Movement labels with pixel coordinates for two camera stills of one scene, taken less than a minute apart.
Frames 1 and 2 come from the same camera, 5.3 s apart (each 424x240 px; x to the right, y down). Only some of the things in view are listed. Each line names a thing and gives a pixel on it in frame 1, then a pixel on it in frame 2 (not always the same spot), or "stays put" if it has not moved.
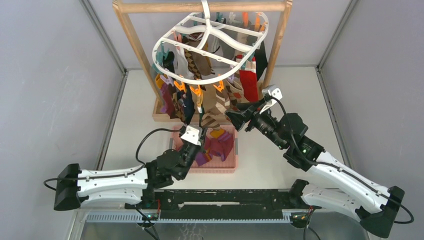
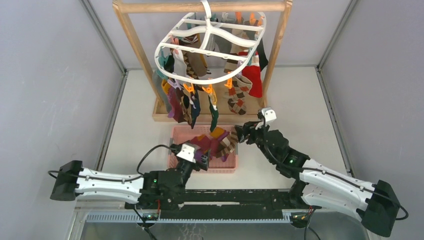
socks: (219, 142) stays put
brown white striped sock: (210, 118) → (229, 142)
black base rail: (218, 204) stays put
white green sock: (201, 110) → (214, 114)
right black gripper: (238, 118) → (248, 128)
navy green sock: (187, 101) → (195, 99)
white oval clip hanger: (207, 46) stays put
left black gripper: (200, 147) → (204, 162)
